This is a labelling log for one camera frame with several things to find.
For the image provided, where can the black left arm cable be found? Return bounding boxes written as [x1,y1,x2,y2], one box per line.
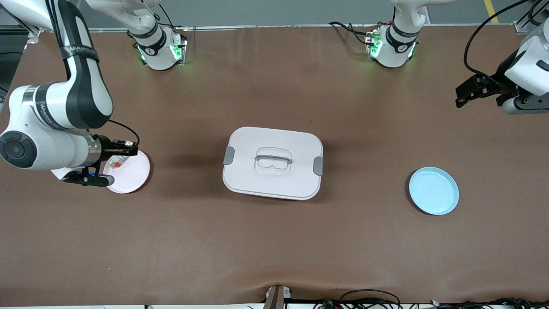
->
[463,0,532,88]

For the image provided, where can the black cable bundle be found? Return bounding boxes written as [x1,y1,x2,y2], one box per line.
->
[429,297,549,309]

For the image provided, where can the light blue round plate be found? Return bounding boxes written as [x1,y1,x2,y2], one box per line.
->
[408,167,460,216]

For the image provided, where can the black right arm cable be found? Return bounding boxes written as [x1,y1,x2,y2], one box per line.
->
[107,119,140,146]

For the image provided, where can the pink round plate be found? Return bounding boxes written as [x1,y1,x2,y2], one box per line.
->
[102,149,151,194]

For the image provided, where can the black looped cable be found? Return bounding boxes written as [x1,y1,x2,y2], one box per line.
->
[339,289,401,309]

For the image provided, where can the white lidded box grey latches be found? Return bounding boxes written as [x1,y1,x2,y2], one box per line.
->
[222,126,324,201]

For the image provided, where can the black cable at arm base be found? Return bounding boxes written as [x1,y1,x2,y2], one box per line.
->
[150,0,187,30]
[329,21,378,48]

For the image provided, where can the silver table edge rail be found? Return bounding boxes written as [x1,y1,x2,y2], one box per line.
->
[41,24,519,33]

